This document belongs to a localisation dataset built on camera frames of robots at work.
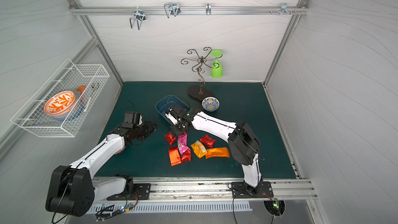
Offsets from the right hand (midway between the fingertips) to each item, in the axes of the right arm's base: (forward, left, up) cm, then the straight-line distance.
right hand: (176, 127), depth 85 cm
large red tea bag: (-13, 0, -9) cm, 16 cm away
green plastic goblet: (+36, -22, +12) cm, 44 cm away
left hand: (0, +12, -1) cm, 12 cm away
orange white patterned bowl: (-6, +44, +26) cm, 52 cm away
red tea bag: (-4, +4, -7) cm, 9 cm away
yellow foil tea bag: (-9, -13, -7) cm, 18 cm away
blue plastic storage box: (+21, +14, -7) cm, 26 cm away
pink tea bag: (-6, -4, -6) cm, 10 cm away
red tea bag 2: (-3, -18, -8) cm, 20 cm away
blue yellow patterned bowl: (+25, -19, -10) cm, 33 cm away
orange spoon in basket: (+6, +44, +23) cm, 50 cm away
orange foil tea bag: (-9, -27, -9) cm, 30 cm away
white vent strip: (-36, +7, -10) cm, 38 cm away
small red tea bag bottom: (-13, -7, -7) cm, 17 cm away
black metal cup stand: (+35, -9, -8) cm, 37 cm away
